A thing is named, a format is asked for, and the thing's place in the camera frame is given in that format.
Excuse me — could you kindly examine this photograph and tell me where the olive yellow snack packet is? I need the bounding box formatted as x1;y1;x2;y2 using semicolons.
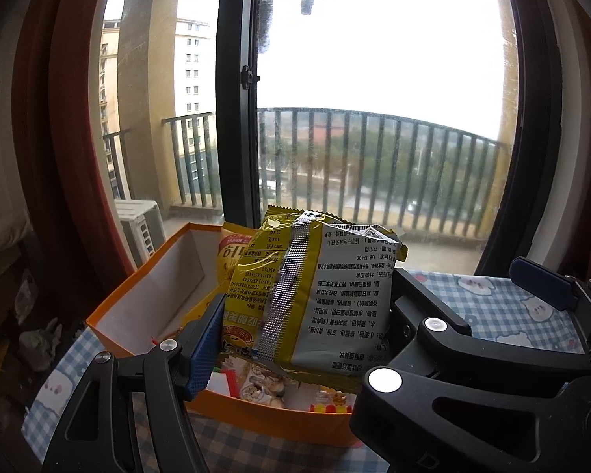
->
221;204;409;387

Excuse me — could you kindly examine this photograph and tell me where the blue checked tablecloth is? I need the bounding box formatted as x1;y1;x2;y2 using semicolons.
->
22;268;591;473

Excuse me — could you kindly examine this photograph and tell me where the small clear candy packet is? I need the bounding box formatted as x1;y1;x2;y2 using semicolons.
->
308;389;355;413

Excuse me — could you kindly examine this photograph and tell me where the white air conditioner unit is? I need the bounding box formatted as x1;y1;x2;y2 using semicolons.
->
113;199;167;269

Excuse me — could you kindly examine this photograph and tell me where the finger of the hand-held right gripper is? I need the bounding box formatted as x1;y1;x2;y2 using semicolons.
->
509;256;591;370
391;267;474;356

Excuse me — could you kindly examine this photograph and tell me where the beige apartment building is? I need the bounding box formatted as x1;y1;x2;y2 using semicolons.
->
101;17;212;203

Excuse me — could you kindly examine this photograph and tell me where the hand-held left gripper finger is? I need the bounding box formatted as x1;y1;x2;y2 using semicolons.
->
42;294;226;473

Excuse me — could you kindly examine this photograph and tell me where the plain yellow snack packet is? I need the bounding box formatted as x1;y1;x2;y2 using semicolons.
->
182;288;226;338

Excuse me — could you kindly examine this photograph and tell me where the crumpled white plastic bag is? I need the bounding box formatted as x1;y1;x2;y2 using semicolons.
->
17;318;65;372
12;268;43;326

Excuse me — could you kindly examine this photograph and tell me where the orange cardboard box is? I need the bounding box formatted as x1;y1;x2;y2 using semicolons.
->
85;222;370;449

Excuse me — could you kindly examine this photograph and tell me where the black window frame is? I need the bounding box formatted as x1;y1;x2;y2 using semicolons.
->
216;0;567;277

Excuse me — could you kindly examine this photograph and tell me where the red gold peanut packet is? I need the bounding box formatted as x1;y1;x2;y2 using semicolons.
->
236;359;289;410

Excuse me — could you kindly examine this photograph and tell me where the pale cloth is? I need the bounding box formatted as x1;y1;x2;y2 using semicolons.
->
0;197;35;267

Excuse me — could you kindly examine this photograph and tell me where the grey balcony railing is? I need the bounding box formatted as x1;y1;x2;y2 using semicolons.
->
101;107;513;237

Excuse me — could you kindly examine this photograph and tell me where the white and red snack packet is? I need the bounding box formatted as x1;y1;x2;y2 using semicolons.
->
209;355;240;397

